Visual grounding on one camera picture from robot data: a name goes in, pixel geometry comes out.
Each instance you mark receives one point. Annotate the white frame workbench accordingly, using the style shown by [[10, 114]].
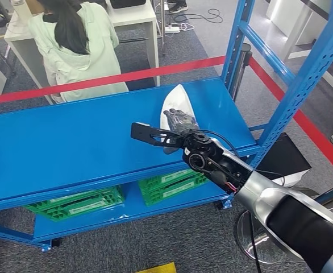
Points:
[[297, 26]]

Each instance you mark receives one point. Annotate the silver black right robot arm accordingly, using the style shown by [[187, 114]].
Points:
[[269, 192]]

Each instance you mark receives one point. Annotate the black-topped stanchion post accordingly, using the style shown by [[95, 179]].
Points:
[[240, 64]]

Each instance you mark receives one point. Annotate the black box with white label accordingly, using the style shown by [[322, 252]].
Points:
[[285, 158]]

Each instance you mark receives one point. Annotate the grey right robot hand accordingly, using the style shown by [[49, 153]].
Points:
[[180, 118]]

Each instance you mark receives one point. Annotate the green plastic crate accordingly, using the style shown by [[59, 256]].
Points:
[[78, 205], [169, 186]]

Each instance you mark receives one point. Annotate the person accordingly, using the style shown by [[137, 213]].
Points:
[[92, 56]]

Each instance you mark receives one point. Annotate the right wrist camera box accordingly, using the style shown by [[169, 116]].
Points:
[[143, 132]]

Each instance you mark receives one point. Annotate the chrome stanchion with round base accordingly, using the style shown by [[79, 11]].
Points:
[[246, 237]]

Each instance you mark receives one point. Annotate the red barrier belt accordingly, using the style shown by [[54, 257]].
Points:
[[311, 132], [98, 81]]

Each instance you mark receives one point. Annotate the blue metal shelf rack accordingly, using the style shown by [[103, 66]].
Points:
[[69, 150]]

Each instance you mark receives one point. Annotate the person's dark shoe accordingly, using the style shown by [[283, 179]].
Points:
[[179, 7]]

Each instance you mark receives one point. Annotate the white curved plastic part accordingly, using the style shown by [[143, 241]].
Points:
[[179, 98]]

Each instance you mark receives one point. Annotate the white power strip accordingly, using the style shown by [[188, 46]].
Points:
[[172, 29]]

